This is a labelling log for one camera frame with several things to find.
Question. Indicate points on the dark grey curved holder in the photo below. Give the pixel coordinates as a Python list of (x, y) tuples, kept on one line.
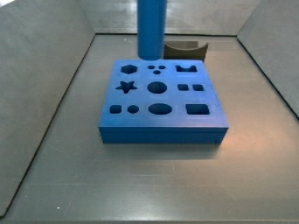
[(184, 50)]

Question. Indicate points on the blue shape sorter block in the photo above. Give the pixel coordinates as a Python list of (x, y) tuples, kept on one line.
[(160, 102)]

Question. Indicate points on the blue round cylinder peg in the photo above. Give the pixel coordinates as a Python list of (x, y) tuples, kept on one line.
[(150, 17)]

